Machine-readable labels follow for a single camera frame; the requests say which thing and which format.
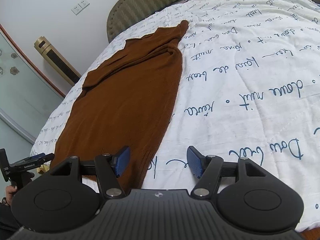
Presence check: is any olive upholstered headboard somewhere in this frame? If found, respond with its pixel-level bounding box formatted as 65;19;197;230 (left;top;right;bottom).
106;0;218;43

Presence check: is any wood framed glass door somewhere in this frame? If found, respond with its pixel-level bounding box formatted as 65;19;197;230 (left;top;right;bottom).
0;24;66;156

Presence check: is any gold tower air conditioner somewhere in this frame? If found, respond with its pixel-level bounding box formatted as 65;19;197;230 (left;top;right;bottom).
34;36;81;86

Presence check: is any white double wall socket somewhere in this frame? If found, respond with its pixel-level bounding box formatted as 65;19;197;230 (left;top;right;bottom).
71;0;90;15

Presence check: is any yellow garment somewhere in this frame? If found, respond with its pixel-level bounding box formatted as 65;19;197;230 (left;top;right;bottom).
36;164;50;175

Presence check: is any white quilt with blue script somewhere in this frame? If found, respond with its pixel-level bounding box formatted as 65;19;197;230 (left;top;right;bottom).
30;0;320;233

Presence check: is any person left hand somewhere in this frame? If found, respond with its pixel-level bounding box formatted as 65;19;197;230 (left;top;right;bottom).
3;185;17;206

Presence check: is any brown knit sweater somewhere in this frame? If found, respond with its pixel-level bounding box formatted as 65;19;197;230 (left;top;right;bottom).
51;20;189;190

